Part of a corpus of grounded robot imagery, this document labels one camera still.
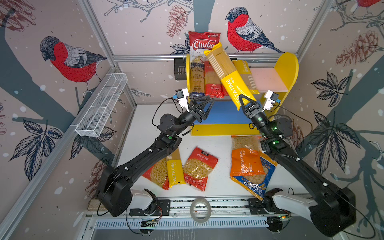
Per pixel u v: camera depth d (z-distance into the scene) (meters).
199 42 0.81
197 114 0.54
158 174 0.80
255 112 0.56
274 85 0.75
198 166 0.83
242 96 0.60
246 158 0.84
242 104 0.60
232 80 0.61
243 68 0.79
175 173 0.80
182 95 0.54
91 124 0.70
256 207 0.73
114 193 0.40
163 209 0.73
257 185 0.78
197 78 0.74
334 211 0.39
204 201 0.76
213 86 0.69
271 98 0.57
